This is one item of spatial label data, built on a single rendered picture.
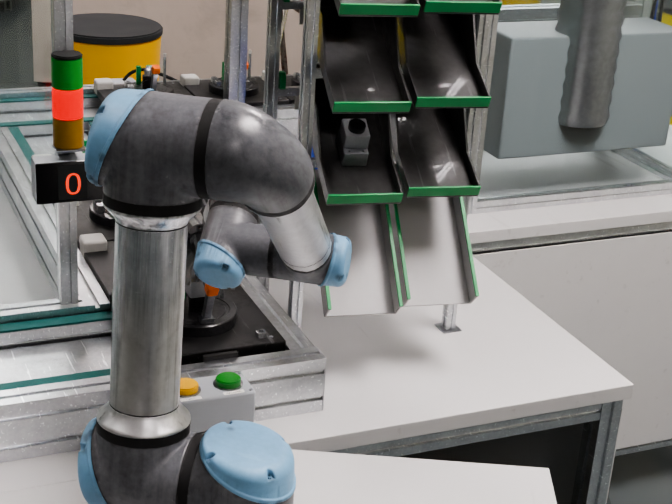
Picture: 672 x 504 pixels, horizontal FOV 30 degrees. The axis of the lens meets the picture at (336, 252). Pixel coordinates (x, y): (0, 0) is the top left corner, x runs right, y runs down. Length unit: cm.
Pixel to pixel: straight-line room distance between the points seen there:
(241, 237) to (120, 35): 349
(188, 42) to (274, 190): 511
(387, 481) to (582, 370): 55
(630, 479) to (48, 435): 211
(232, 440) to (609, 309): 185
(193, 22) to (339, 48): 433
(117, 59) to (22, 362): 317
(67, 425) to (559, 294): 152
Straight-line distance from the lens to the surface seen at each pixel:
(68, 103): 208
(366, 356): 232
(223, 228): 180
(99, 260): 241
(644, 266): 327
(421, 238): 228
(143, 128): 142
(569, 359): 240
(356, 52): 218
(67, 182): 212
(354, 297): 219
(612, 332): 330
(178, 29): 651
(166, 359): 152
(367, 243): 223
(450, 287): 226
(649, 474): 377
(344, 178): 215
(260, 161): 140
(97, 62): 523
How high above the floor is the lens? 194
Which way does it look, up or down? 23 degrees down
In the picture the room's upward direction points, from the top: 4 degrees clockwise
